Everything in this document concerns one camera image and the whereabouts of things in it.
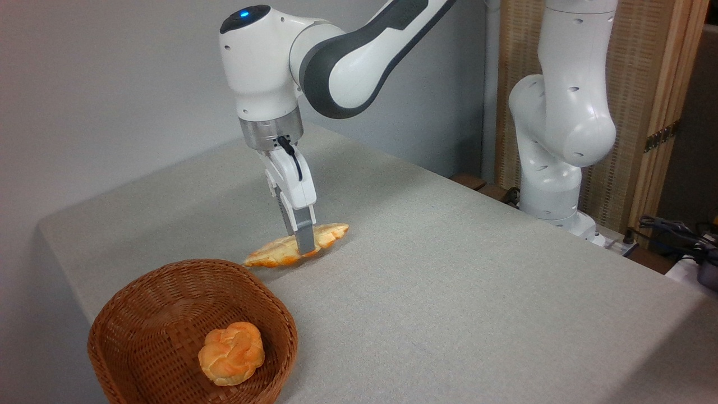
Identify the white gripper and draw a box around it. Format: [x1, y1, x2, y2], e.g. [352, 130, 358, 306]
[259, 145, 317, 256]

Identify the long braided bread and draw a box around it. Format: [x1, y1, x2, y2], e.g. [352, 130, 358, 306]
[242, 223, 349, 268]

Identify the round knotted bread roll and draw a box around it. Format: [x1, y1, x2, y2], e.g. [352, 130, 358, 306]
[197, 322, 265, 387]

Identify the brown wicker basket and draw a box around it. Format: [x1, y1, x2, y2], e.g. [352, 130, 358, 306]
[87, 259, 298, 404]

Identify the grey tablecloth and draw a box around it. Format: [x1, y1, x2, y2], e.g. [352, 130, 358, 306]
[36, 123, 718, 404]

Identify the brown wooden base board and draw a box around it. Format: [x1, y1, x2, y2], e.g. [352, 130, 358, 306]
[449, 173, 521, 207]

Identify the white vertical pipe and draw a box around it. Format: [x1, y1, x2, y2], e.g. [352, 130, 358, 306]
[482, 0, 501, 183]

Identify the white power strip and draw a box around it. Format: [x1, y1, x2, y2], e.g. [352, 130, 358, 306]
[601, 233, 640, 258]

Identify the metal screen hinge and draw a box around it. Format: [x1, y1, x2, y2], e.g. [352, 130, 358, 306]
[644, 121, 680, 153]

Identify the wood and bamboo folding screen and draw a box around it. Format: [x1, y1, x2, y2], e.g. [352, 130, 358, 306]
[496, 0, 710, 236]

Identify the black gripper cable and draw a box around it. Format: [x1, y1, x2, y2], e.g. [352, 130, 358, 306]
[276, 135, 305, 182]

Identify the black cable bundle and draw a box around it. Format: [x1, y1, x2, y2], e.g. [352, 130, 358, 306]
[638, 215, 718, 265]

